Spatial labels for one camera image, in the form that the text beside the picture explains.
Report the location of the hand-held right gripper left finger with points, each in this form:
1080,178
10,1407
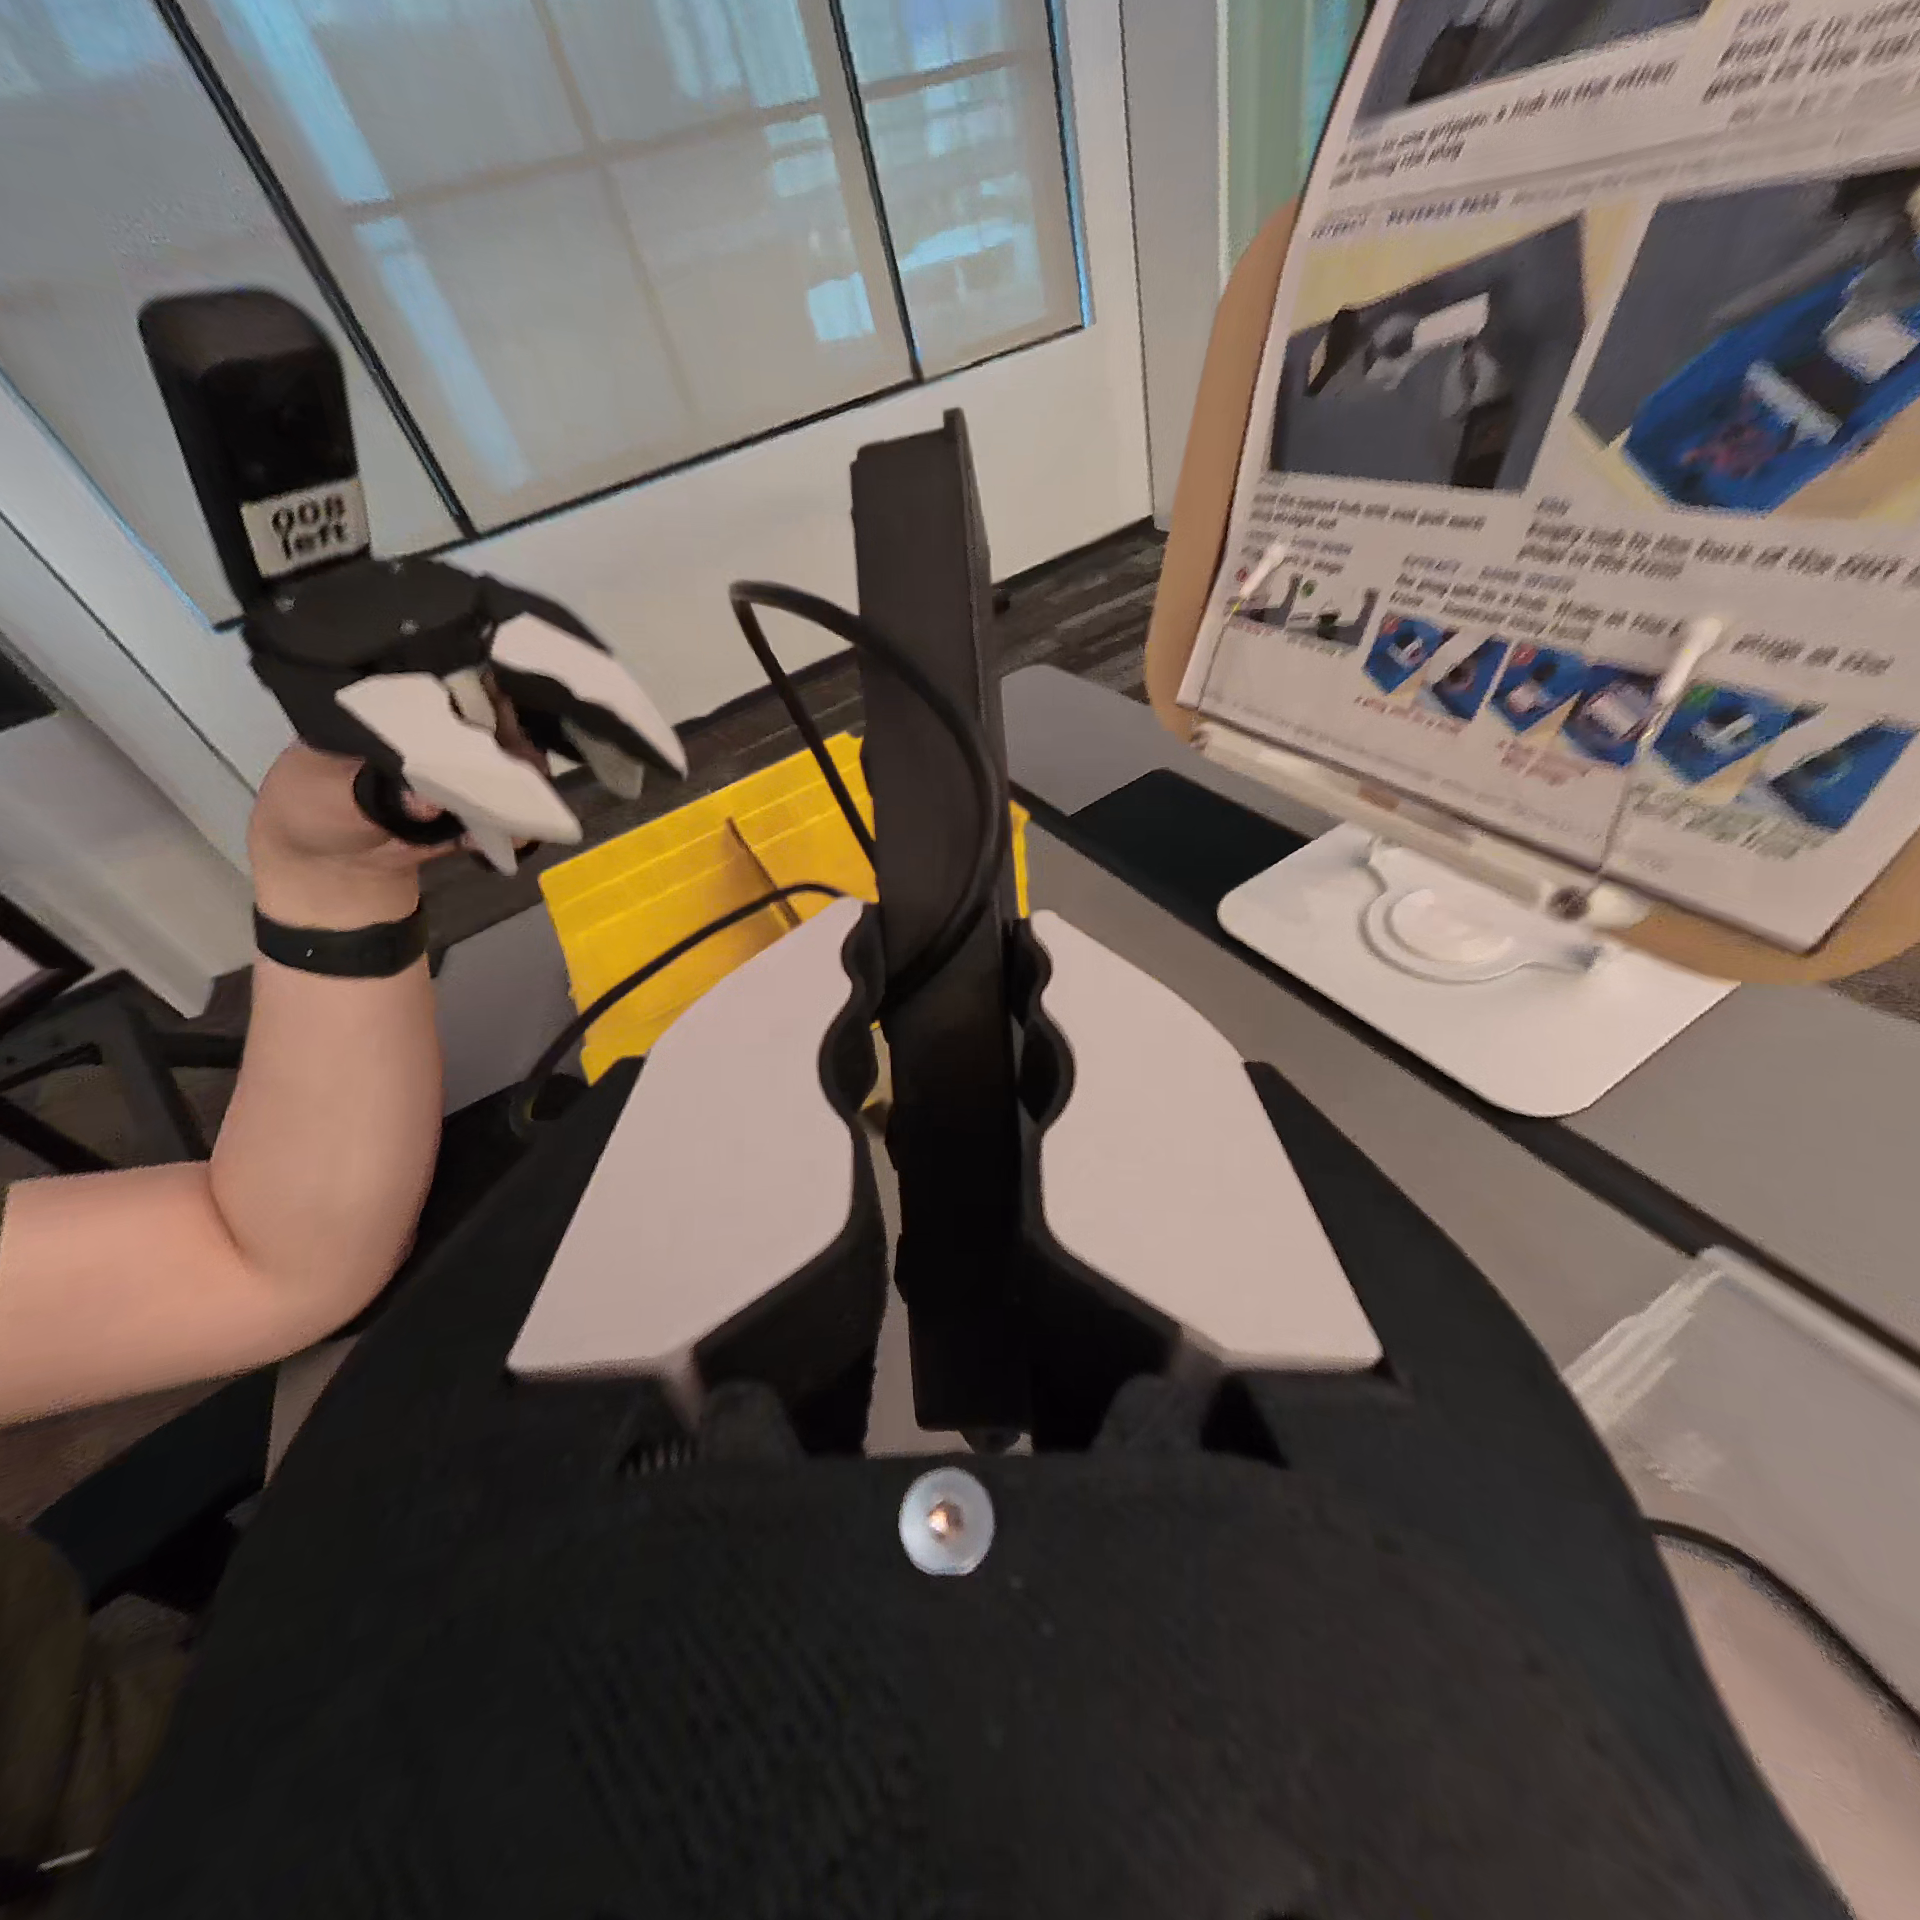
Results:
708,1200

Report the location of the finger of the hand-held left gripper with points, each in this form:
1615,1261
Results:
450,766
601,691

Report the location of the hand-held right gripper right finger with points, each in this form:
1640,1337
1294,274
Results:
1200,1200

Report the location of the yellow plastic bin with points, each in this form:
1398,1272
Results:
721,872

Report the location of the black USB hub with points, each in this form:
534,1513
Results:
946,902

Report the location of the clear plastic bin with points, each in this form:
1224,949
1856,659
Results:
1772,1411

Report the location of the person's left forearm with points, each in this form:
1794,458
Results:
212,1230

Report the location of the person's left hand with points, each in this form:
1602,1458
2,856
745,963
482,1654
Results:
332,841

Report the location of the black wristband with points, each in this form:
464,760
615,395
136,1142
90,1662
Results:
336,943

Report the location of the instruction poster board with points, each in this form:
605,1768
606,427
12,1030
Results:
1591,450

